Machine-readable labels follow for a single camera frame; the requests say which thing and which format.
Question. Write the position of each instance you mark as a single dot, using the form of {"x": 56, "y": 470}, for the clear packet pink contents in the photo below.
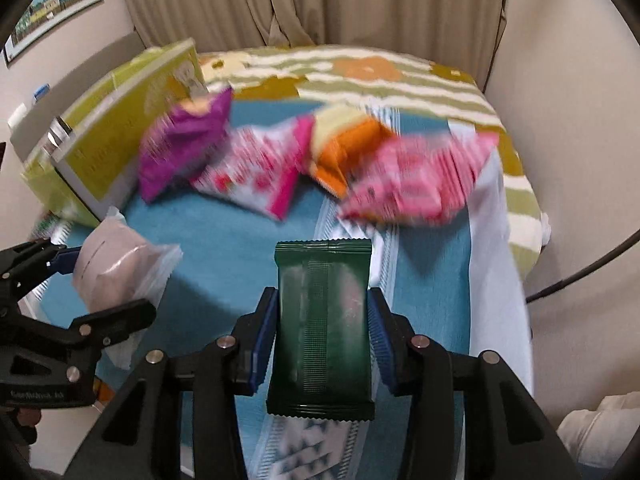
{"x": 115, "y": 260}

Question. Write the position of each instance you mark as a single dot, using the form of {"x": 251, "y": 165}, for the dark green snack packet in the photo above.
{"x": 320, "y": 330}

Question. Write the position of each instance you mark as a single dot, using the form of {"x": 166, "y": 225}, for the white wall switch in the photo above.
{"x": 17, "y": 115}

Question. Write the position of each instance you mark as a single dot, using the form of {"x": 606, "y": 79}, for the pink striped snack packet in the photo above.
{"x": 420, "y": 180}

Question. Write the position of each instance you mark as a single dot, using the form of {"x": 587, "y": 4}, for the blue patterned tablecloth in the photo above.
{"x": 225, "y": 280}

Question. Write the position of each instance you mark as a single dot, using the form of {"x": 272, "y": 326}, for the white pink print snack packet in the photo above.
{"x": 255, "y": 170}

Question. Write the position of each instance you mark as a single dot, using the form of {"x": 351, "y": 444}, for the green cardboard box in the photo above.
{"x": 110, "y": 130}

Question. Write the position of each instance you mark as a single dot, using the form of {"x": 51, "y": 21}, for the purple snack packet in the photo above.
{"x": 185, "y": 145}

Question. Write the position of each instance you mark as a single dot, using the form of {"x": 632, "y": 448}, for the floral striped blanket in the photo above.
{"x": 425, "y": 90}

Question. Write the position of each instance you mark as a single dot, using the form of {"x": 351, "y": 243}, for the white fabric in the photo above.
{"x": 600, "y": 430}

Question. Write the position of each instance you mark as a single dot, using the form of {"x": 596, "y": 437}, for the small blue white object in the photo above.
{"x": 40, "y": 91}

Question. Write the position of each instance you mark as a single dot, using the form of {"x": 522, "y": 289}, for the black curved stand pole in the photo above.
{"x": 555, "y": 286}

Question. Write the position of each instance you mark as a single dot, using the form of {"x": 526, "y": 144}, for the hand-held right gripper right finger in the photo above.
{"x": 380, "y": 340}

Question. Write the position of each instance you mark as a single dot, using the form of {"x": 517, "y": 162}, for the beige curtain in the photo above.
{"x": 350, "y": 0}

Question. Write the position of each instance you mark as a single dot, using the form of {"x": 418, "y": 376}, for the cream orange snack packet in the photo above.
{"x": 345, "y": 155}

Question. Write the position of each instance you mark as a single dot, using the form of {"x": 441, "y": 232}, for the framed houses picture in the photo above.
{"x": 55, "y": 5}

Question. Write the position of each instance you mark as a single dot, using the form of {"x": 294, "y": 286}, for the small white cloth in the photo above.
{"x": 544, "y": 230}

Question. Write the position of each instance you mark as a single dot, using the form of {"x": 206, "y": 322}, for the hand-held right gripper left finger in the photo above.
{"x": 262, "y": 340}

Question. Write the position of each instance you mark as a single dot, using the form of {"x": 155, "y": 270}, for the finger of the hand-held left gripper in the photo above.
{"x": 65, "y": 260}
{"x": 115, "y": 320}

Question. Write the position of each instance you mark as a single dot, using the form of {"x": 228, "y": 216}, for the grey padded headboard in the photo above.
{"x": 70, "y": 85}

